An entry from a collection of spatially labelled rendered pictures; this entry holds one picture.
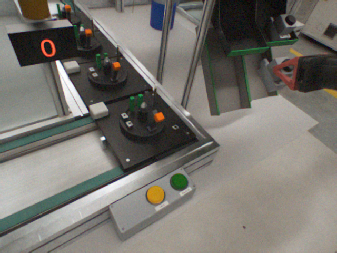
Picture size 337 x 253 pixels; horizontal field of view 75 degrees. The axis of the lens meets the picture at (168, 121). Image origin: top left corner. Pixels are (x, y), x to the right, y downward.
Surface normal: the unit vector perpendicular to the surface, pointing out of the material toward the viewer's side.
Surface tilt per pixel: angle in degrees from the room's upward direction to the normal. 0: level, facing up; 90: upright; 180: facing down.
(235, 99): 45
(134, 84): 0
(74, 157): 0
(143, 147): 0
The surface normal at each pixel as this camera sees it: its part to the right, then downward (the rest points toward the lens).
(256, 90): 0.38, 0.00
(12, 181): 0.14, -0.69
